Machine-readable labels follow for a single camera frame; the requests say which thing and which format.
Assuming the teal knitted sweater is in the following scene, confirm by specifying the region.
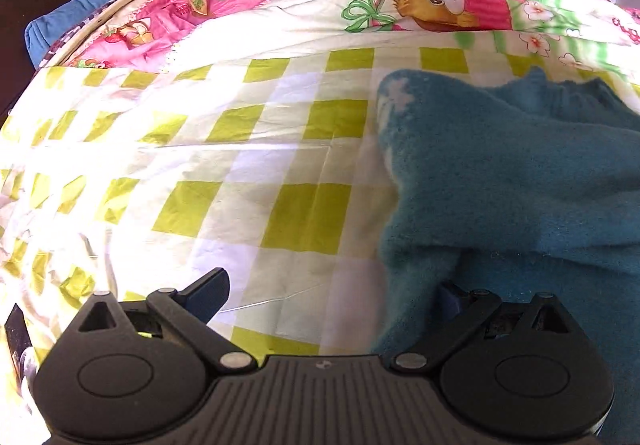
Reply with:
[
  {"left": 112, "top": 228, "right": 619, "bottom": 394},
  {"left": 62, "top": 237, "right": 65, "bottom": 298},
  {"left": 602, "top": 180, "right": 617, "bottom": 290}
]
[{"left": 374, "top": 68, "right": 639, "bottom": 444}]

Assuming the small dark object on bed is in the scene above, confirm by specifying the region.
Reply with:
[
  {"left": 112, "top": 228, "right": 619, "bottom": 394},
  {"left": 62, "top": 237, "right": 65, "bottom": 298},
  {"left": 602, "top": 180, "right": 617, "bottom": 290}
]
[{"left": 4, "top": 304, "right": 38, "bottom": 389}]

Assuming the checkered cartoon print duvet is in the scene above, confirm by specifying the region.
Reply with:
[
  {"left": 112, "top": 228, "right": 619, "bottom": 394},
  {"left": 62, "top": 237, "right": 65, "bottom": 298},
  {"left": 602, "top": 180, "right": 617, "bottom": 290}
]
[{"left": 1, "top": 0, "right": 639, "bottom": 444}]

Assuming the blue pillow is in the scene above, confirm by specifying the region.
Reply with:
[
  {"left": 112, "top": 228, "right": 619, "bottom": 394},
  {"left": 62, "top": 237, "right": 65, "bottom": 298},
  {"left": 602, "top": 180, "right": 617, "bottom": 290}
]
[{"left": 24, "top": 0, "right": 114, "bottom": 68}]

